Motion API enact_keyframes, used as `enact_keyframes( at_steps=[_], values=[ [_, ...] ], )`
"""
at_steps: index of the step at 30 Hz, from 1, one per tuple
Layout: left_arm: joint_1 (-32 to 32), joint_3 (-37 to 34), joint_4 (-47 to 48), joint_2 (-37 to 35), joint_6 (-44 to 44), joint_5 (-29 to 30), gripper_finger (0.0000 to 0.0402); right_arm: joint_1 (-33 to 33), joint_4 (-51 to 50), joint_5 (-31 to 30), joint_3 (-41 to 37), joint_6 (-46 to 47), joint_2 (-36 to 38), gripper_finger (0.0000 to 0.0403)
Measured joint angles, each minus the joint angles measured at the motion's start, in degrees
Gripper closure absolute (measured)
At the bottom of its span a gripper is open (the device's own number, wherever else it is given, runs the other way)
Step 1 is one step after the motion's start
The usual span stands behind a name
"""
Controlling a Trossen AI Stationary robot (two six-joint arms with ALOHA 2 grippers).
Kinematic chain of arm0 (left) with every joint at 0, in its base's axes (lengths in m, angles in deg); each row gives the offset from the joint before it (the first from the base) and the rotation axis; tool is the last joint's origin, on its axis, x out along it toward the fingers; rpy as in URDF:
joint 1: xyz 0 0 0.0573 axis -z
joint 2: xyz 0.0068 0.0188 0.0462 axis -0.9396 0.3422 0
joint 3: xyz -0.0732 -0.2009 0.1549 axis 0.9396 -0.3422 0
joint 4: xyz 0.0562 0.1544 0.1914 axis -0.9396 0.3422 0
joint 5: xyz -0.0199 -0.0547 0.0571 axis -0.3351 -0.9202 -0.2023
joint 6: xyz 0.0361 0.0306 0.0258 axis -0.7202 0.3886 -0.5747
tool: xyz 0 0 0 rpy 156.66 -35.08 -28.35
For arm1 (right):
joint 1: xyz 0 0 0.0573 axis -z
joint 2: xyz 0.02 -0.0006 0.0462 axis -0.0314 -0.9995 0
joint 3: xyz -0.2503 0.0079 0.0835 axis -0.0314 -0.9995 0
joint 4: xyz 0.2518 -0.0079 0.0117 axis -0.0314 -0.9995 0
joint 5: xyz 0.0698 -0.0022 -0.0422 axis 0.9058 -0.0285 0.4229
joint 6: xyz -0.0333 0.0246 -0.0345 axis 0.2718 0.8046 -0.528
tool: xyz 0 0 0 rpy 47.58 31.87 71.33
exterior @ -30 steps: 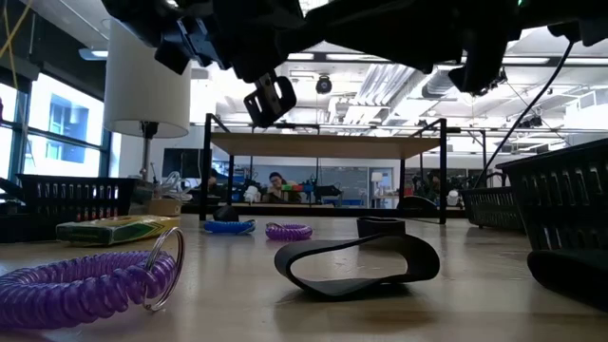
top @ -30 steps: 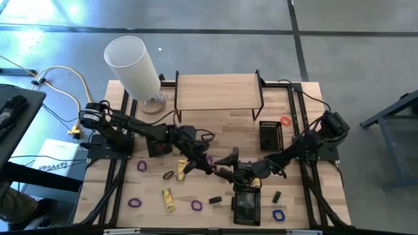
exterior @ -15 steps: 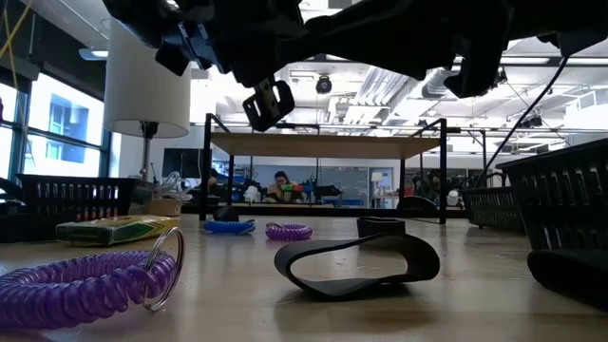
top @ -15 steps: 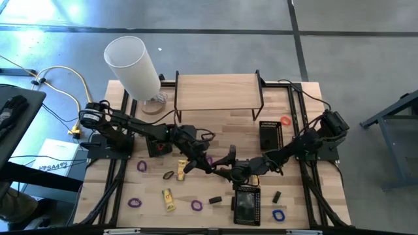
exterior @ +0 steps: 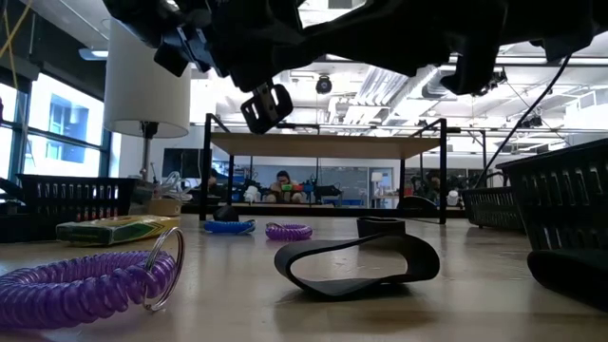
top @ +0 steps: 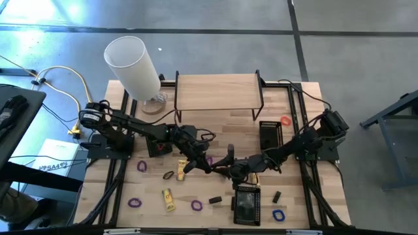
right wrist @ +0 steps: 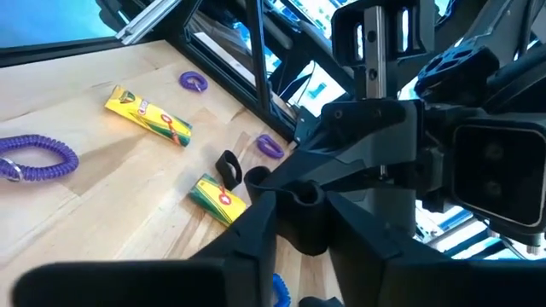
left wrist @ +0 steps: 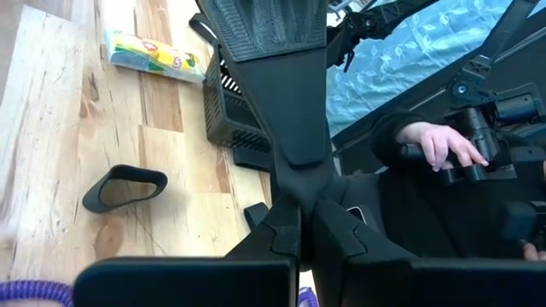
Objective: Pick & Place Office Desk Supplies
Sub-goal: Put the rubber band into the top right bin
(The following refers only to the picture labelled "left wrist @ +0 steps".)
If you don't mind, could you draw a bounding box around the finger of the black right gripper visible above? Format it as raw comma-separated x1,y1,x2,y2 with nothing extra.
198,0,334,193

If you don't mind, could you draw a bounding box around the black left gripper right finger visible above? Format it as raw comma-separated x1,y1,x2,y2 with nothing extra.
311,191,546,307

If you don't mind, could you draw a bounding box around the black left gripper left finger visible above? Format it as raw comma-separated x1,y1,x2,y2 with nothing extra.
74,191,302,307

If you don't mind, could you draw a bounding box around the black plastic slotted basket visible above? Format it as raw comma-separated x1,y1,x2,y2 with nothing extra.
202,40,274,150

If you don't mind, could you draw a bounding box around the purple coil wristband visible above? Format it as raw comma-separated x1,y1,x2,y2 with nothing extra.
0,279,74,307
297,287,320,307

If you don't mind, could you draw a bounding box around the small black cylinder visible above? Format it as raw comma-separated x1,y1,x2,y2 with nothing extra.
82,164,169,214

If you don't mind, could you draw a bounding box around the yellow green crayon box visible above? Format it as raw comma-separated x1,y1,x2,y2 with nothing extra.
104,29,208,85

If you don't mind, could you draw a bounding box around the person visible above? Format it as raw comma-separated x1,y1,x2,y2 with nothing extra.
332,110,546,261

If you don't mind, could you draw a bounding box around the person's hand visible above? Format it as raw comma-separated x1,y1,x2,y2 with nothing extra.
523,241,546,262
395,121,491,173

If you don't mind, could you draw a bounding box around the blue leaf-patterned cloth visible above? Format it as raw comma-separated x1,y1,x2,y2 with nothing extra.
326,0,528,138

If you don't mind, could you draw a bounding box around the black frame strut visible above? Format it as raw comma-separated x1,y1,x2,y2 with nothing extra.
447,0,541,107

